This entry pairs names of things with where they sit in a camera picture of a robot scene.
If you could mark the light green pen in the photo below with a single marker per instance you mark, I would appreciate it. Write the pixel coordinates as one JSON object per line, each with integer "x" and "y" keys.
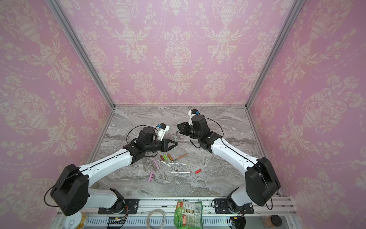
{"x": 175, "y": 139}

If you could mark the white marker black tip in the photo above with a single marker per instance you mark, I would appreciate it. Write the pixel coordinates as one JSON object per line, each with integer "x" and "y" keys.
{"x": 170, "y": 166}

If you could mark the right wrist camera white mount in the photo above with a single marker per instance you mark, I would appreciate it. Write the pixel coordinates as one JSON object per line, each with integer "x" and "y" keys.
{"x": 192, "y": 113}

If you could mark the aluminium front rail frame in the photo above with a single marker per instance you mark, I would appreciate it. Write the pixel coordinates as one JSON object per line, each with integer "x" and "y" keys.
{"x": 158, "y": 213}

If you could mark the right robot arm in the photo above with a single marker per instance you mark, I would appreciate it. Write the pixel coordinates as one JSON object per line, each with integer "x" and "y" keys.
{"x": 261, "y": 181}

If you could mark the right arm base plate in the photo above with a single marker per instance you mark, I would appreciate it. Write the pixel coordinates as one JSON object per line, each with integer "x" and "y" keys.
{"x": 226, "y": 206}

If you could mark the pink pen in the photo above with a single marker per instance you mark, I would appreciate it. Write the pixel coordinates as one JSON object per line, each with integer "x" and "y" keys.
{"x": 156, "y": 164}

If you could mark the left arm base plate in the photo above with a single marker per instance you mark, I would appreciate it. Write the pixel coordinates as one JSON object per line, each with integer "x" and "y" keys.
{"x": 129, "y": 206}

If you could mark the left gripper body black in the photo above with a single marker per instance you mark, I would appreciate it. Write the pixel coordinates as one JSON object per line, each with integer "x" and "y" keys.
{"x": 156, "y": 145}

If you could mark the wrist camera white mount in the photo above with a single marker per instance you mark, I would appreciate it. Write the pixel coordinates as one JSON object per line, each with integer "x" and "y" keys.
{"x": 192, "y": 113}
{"x": 162, "y": 129}

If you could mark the white marker pink tip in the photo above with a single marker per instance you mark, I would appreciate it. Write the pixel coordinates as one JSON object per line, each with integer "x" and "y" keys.
{"x": 181, "y": 172}

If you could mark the brown jar black lid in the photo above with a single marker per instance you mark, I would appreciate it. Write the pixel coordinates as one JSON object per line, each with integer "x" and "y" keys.
{"x": 272, "y": 221}

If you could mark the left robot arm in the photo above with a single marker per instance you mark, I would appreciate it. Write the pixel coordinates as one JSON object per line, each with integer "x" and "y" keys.
{"x": 73, "y": 190}

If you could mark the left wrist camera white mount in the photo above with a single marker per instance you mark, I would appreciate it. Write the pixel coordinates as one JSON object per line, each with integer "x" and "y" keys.
{"x": 162, "y": 129}

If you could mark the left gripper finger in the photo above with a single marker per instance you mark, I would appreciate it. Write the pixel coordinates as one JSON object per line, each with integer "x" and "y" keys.
{"x": 169, "y": 143}
{"x": 167, "y": 148}

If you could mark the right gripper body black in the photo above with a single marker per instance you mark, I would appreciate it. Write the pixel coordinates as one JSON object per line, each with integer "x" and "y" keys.
{"x": 195, "y": 135}

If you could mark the green snack bag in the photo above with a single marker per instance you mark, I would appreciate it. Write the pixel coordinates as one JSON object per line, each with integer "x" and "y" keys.
{"x": 188, "y": 215}

